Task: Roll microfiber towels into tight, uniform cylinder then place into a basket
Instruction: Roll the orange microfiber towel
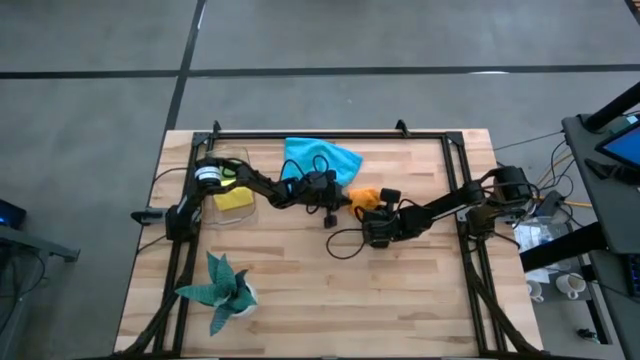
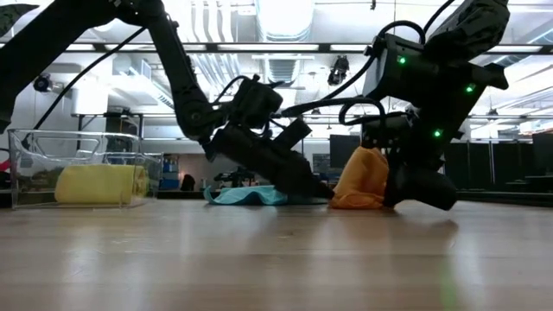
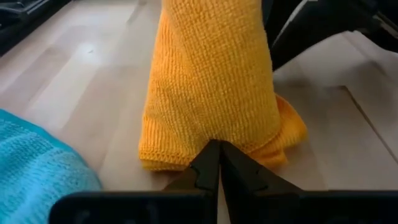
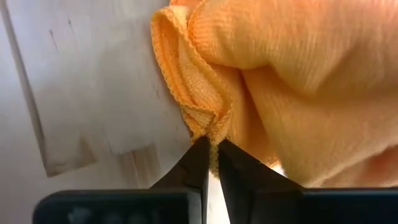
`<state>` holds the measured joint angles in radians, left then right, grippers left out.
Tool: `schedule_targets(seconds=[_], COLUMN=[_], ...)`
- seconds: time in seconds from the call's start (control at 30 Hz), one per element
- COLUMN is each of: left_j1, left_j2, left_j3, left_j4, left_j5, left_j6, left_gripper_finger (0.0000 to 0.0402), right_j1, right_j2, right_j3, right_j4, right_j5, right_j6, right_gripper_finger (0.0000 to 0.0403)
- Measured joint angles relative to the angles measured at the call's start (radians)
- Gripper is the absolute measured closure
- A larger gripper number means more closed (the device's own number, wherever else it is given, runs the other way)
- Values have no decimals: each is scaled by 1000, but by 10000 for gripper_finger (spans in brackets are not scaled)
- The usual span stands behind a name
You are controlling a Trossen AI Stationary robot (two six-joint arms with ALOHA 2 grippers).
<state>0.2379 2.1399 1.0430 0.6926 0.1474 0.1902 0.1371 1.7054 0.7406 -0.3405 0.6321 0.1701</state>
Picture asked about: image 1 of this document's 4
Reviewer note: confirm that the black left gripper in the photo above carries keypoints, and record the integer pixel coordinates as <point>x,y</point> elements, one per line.
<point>320,192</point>

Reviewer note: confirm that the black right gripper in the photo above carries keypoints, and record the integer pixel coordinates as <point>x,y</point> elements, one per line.
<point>382,225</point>

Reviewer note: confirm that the orange microfiber towel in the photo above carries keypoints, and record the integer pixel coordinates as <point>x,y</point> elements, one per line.
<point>365,196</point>

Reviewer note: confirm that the blue microfiber towel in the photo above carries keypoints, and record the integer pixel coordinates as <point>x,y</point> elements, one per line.
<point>320,150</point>

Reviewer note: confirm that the yellow microfiber towel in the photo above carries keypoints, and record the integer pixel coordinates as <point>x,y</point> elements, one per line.
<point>232,200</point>

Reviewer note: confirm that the green microfiber towel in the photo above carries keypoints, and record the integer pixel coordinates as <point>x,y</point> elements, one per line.
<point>228,172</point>

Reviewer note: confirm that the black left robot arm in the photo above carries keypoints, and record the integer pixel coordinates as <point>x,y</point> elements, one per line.
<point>250,178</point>

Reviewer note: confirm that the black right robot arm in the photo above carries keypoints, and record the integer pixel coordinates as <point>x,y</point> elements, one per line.
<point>440,205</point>

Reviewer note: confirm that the clear plastic basket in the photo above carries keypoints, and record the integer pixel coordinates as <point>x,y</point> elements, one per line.
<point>250,215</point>

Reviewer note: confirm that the potted snake plant white pot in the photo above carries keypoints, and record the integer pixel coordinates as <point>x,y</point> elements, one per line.
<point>222,295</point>

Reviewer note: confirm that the white mug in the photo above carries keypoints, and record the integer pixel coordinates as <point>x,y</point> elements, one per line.
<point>570,285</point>
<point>535,291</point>

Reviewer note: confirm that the black power adapter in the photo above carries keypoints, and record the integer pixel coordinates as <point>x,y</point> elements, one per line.
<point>551,202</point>

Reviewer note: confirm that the black operator desk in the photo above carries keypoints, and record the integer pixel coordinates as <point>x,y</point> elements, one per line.
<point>600,200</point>

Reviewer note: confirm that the black floor plug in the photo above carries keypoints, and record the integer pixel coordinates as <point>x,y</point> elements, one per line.
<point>586,334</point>

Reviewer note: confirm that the blue-lit computer monitor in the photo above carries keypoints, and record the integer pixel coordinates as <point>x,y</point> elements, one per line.
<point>625,147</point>

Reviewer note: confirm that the black monitor pole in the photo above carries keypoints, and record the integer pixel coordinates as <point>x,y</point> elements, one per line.
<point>615,107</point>

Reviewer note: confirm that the grey metal table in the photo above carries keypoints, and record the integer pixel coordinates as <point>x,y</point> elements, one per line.
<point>30,245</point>

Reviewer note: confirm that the black device blue light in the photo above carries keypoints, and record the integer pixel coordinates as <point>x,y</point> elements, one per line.
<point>12,215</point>

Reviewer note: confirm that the black frame knob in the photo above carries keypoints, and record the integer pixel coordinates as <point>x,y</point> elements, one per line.
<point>401,127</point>
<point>216,127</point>

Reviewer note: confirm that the black clamp bracket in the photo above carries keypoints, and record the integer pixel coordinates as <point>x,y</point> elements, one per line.
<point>147,216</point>

